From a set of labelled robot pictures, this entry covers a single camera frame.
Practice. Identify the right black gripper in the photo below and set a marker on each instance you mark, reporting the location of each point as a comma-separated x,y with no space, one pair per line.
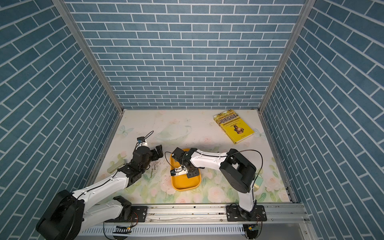
193,174

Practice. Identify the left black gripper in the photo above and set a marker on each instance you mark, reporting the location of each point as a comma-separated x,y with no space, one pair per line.
156,157

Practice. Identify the yellow plastic storage tray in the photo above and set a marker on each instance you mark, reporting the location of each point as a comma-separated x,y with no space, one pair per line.
182,183

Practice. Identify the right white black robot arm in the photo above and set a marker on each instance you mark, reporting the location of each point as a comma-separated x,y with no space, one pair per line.
240,173

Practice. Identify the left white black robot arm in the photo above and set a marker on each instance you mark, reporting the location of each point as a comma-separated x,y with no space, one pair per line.
57,223

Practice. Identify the yellow paperback book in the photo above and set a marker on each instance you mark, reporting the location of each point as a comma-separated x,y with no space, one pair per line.
234,126

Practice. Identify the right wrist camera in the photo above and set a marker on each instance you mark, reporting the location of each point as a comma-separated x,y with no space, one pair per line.
178,171

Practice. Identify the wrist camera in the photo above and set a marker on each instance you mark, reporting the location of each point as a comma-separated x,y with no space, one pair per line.
178,171
141,142

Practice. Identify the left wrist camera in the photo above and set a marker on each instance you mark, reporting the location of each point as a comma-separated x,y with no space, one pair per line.
141,142

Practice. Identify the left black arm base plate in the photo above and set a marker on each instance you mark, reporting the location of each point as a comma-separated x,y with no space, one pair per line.
133,214

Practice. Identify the white slotted cable duct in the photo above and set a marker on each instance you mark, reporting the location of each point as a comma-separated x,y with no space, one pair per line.
162,230

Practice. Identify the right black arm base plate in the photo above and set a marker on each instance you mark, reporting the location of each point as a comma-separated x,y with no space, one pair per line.
237,214

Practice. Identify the aluminium mounting rail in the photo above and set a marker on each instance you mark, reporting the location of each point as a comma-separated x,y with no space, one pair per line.
189,214

